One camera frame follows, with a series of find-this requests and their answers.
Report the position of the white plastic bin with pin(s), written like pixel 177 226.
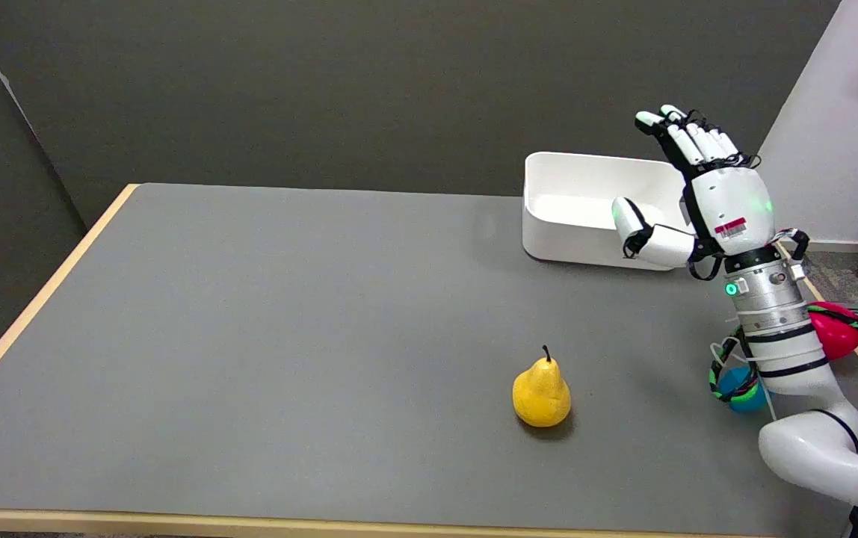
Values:
pixel 571 217

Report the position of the red apple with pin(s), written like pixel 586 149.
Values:
pixel 836 336

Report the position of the blue cube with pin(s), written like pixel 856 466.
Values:
pixel 739 388

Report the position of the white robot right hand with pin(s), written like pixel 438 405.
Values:
pixel 732 202

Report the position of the yellow pear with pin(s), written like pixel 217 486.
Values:
pixel 541 396

